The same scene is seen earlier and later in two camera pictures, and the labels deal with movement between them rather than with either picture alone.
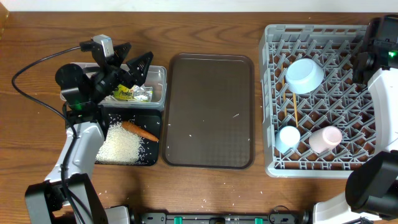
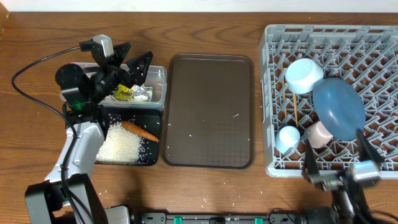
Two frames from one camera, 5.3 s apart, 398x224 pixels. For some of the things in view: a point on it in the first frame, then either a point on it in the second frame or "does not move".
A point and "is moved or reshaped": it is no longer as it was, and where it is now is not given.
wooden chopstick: x=284 y=89 does not move
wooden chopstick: x=294 y=97 does not move
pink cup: x=324 y=139 is moved or reshaped
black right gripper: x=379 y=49 -> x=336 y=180
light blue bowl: x=304 y=75 does not move
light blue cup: x=287 y=139 does not move
